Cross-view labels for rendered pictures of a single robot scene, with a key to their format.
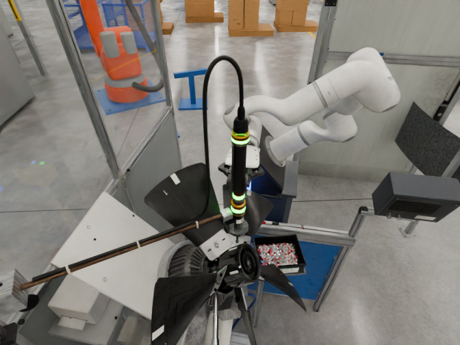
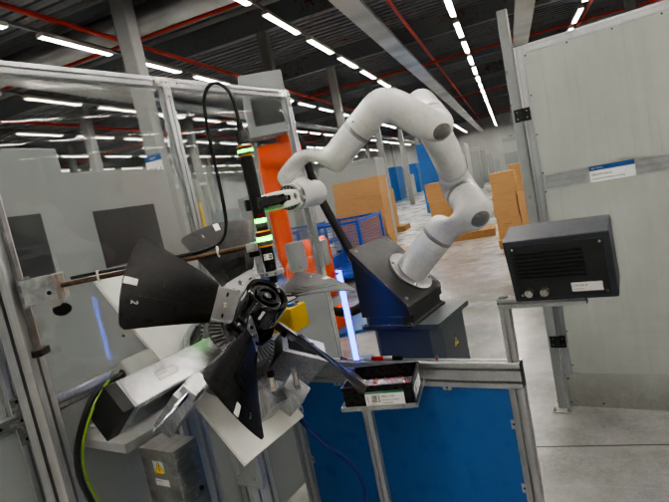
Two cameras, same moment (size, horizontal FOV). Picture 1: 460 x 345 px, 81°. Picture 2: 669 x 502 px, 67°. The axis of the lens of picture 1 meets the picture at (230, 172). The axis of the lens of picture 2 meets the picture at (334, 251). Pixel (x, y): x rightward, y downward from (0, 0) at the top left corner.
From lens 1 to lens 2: 1.15 m
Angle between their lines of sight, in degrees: 40
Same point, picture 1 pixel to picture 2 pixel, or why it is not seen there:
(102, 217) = not seen: hidden behind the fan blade
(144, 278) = (169, 329)
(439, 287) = not seen: outside the picture
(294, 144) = (421, 247)
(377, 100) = (416, 123)
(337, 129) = (458, 206)
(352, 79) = (368, 102)
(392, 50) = (646, 151)
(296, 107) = (332, 145)
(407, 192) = (522, 238)
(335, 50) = (554, 173)
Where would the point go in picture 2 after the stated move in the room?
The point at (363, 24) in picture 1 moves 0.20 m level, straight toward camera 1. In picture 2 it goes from (581, 129) to (565, 131)
